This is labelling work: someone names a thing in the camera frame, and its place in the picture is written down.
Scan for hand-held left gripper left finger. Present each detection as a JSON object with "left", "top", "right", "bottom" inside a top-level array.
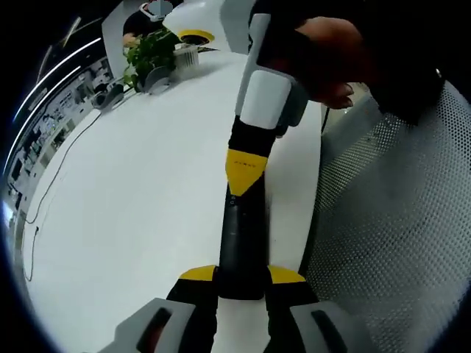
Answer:
[{"left": 113, "top": 263, "right": 219, "bottom": 353}]

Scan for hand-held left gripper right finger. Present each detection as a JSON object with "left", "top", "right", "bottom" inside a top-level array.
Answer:
[{"left": 264, "top": 263, "right": 369, "bottom": 353}]

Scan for black remote control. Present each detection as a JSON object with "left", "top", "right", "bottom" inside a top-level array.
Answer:
[{"left": 219, "top": 172, "right": 269, "bottom": 301}]

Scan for person's right hand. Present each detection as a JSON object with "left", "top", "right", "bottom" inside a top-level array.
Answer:
[{"left": 290, "top": 16, "right": 375, "bottom": 110}]

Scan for white ribbed plant pot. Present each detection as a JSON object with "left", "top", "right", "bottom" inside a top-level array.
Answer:
[{"left": 171, "top": 45, "right": 202, "bottom": 70}]

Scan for green potted plant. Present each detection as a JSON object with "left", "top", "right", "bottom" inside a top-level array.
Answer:
[{"left": 122, "top": 28, "right": 178, "bottom": 93}]

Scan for white mesh chair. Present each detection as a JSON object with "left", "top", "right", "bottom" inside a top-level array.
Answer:
[{"left": 305, "top": 79, "right": 471, "bottom": 353}]

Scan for black headphones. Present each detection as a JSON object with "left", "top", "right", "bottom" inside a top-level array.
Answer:
[{"left": 91, "top": 83, "right": 127, "bottom": 112}]

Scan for thin black cable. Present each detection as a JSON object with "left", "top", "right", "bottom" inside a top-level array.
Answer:
[{"left": 319, "top": 105, "right": 331, "bottom": 137}]

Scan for yellow round ring object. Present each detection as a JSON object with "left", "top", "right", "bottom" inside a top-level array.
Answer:
[{"left": 177, "top": 29, "right": 216, "bottom": 48}]

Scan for long grey cable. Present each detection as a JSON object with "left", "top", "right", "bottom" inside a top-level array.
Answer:
[{"left": 23, "top": 108, "right": 103, "bottom": 283}]

